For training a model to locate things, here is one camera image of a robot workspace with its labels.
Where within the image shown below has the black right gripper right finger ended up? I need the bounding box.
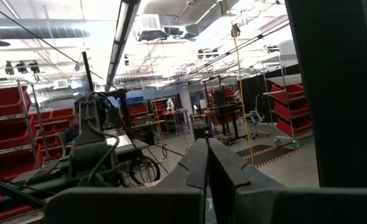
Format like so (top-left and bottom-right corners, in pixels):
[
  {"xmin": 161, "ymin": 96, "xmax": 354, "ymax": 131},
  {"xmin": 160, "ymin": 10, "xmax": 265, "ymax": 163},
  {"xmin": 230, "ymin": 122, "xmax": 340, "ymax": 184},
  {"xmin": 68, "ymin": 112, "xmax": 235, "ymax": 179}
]
[{"xmin": 208, "ymin": 138, "xmax": 367, "ymax": 224}]

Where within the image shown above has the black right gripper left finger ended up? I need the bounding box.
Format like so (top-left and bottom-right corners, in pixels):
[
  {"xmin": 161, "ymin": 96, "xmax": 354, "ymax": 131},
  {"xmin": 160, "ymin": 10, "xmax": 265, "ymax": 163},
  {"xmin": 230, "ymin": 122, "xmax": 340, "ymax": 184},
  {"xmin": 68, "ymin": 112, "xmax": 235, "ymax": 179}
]
[{"xmin": 45, "ymin": 138, "xmax": 208, "ymax": 224}]

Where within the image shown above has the black floor mat orange edge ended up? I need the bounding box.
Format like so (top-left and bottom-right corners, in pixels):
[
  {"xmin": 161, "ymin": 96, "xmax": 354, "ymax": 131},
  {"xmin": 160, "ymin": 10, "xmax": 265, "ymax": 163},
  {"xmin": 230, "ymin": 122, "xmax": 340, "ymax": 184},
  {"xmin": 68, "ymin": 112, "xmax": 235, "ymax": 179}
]
[{"xmin": 235, "ymin": 144, "xmax": 300, "ymax": 170}]

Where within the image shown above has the grey work table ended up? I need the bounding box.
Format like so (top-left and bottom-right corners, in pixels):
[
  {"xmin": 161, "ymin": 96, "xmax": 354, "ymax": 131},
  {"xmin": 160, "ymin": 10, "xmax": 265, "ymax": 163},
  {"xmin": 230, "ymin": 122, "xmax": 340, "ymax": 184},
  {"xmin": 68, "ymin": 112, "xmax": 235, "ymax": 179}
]
[{"xmin": 105, "ymin": 134, "xmax": 150, "ymax": 156}]

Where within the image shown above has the person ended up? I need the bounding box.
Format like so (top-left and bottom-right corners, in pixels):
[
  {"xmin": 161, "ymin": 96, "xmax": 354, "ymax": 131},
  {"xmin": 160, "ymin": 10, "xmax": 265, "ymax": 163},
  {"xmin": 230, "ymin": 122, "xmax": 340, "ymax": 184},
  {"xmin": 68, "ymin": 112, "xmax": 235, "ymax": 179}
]
[{"xmin": 63, "ymin": 115, "xmax": 81, "ymax": 146}]

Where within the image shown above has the grey office chair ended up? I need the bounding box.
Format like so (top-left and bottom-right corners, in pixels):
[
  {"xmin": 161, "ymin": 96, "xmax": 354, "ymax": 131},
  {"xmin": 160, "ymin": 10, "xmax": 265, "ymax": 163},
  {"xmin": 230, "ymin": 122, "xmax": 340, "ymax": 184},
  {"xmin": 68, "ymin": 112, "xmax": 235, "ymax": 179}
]
[{"xmin": 247, "ymin": 94, "xmax": 271, "ymax": 140}]

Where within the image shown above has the metal rack with red bins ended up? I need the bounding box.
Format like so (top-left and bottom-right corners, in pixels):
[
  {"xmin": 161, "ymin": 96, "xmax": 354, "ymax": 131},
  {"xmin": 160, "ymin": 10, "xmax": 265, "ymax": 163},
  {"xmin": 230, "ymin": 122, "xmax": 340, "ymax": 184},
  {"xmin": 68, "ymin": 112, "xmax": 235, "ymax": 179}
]
[{"xmin": 262, "ymin": 55, "xmax": 314, "ymax": 149}]

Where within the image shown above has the desk with black monitor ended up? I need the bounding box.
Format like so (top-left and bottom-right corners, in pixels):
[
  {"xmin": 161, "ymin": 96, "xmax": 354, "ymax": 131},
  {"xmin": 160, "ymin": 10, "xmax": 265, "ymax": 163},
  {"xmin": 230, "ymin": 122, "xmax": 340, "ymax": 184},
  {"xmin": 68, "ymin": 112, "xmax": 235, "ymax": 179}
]
[{"xmin": 189, "ymin": 83, "xmax": 249, "ymax": 146}]

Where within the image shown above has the black upright pole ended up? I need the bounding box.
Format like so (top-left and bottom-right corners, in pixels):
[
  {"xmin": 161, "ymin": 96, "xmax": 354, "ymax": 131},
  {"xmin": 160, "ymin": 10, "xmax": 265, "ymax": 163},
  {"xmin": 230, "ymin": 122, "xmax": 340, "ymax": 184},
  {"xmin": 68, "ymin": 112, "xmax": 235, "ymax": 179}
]
[{"xmin": 81, "ymin": 51, "xmax": 95, "ymax": 94}]

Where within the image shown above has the large red bin shelving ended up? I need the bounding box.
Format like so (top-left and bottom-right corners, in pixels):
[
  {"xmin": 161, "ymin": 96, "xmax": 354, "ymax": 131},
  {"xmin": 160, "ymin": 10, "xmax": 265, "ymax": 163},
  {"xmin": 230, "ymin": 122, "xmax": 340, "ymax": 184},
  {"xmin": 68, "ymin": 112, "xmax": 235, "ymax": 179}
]
[{"xmin": 0, "ymin": 77, "xmax": 76, "ymax": 223}]

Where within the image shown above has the long ceiling light fixture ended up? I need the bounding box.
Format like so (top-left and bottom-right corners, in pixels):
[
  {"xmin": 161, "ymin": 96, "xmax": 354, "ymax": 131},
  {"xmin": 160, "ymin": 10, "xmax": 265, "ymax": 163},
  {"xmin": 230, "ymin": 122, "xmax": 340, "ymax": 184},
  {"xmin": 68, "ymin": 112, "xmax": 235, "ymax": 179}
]
[{"xmin": 105, "ymin": 0, "xmax": 142, "ymax": 93}]

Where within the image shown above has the ceiling air unit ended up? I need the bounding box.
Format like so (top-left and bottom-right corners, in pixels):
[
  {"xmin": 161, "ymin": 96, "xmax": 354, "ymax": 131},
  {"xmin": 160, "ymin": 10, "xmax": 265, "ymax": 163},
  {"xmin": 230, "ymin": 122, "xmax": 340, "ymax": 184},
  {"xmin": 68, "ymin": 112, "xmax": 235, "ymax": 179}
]
[{"xmin": 136, "ymin": 14, "xmax": 187, "ymax": 42}]

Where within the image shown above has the coiled black cable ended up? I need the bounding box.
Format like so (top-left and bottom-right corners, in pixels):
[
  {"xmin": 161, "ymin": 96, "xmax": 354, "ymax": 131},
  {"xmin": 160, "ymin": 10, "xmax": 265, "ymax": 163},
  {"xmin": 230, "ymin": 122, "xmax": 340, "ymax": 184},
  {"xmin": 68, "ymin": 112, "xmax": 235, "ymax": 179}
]
[{"xmin": 128, "ymin": 154, "xmax": 162, "ymax": 185}]

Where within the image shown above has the yellow hanging cord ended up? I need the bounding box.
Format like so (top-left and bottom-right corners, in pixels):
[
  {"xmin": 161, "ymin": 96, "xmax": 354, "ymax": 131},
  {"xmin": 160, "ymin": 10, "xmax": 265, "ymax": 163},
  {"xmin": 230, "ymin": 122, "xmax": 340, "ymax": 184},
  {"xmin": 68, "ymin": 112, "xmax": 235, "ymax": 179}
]
[{"xmin": 226, "ymin": 0, "xmax": 255, "ymax": 166}]

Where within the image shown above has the round silver ceiling duct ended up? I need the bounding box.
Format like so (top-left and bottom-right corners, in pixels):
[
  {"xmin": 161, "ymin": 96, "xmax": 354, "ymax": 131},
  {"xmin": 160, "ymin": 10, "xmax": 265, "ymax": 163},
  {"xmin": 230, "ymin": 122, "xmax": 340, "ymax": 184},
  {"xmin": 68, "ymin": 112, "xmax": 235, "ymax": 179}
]
[{"xmin": 0, "ymin": 17, "xmax": 91, "ymax": 40}]

